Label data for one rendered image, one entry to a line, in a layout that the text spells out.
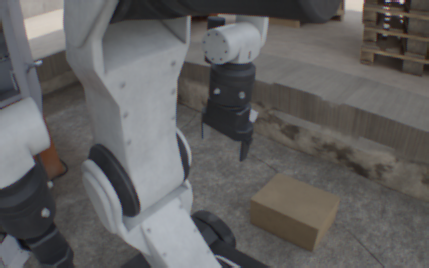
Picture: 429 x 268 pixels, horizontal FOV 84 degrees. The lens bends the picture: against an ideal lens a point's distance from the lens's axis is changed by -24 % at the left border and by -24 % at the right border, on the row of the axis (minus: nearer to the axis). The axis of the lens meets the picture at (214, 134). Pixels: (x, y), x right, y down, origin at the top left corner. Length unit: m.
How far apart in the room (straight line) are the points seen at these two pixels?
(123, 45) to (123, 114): 0.09
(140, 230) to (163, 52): 0.32
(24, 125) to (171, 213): 0.36
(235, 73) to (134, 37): 0.22
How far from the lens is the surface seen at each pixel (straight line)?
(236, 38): 0.52
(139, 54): 0.39
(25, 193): 0.36
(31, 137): 0.33
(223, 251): 0.94
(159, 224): 0.58
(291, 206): 1.12
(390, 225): 1.35
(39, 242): 0.42
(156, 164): 0.48
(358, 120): 1.45
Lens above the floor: 0.92
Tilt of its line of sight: 30 degrees down
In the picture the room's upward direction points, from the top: 5 degrees counter-clockwise
